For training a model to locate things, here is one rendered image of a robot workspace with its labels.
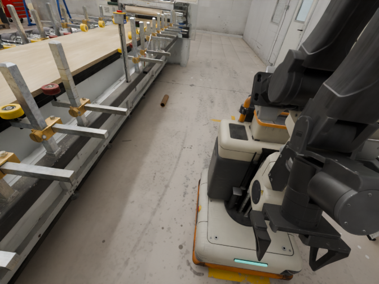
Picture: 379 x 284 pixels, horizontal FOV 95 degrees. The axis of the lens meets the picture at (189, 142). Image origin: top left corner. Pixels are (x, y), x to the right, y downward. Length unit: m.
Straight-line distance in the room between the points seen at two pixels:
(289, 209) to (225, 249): 0.86
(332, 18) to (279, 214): 0.32
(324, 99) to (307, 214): 0.17
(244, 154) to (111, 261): 1.08
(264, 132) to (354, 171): 0.71
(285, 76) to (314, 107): 0.10
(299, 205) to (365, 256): 1.71
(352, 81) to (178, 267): 1.31
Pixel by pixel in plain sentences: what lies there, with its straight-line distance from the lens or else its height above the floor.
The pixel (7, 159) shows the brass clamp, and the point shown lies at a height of 0.85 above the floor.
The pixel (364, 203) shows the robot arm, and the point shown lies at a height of 1.20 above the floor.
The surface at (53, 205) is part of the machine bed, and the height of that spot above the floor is 0.17.
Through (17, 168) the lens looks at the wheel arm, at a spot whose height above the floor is 0.85.
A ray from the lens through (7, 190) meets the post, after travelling 0.94.
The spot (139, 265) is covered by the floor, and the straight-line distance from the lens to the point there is 1.41.
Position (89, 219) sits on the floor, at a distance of 1.62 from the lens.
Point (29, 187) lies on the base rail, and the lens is 0.97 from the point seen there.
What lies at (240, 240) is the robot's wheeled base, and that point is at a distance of 1.22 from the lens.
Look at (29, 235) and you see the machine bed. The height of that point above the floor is 0.17.
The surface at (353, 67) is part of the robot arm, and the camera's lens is 0.29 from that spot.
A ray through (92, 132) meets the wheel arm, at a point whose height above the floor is 0.84.
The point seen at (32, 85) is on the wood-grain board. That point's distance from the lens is 1.31.
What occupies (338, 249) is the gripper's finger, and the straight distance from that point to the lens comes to 0.39.
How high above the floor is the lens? 1.35
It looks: 39 degrees down
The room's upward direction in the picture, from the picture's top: 7 degrees clockwise
